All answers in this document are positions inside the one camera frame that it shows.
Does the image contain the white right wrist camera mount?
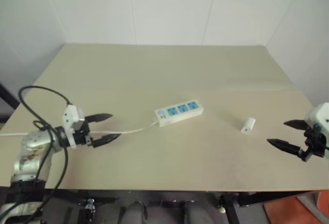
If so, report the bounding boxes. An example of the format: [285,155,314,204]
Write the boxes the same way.
[304,102,329,148]

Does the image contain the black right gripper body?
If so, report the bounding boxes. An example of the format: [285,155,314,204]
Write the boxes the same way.
[299,125,329,162]

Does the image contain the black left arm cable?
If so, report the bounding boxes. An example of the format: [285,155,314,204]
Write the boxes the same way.
[17,86,75,224]

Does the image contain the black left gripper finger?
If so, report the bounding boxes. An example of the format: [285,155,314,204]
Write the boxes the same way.
[90,133,122,149]
[84,113,114,125]

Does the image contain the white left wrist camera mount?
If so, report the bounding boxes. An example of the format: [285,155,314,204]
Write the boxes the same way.
[61,104,86,150]

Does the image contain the white plug adapter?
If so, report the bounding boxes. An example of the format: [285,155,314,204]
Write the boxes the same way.
[240,117,257,134]

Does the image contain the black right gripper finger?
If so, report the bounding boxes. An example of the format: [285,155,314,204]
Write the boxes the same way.
[267,138,301,157]
[283,119,308,131]

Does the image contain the black slanted bar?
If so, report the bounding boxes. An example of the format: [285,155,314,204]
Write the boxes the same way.
[0,82,19,110]

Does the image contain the white power strip blue sockets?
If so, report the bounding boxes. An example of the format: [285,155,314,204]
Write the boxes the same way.
[154,100,205,127]

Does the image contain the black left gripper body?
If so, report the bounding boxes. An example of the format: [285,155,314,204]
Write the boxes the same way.
[72,122,93,147]

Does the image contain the white power strip cord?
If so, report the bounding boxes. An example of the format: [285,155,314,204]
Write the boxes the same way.
[0,117,158,137]

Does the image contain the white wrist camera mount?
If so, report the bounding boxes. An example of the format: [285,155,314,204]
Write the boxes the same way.
[304,102,329,148]
[61,104,86,150]

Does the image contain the black table frame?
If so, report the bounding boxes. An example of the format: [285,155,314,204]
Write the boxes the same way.
[42,189,329,224]

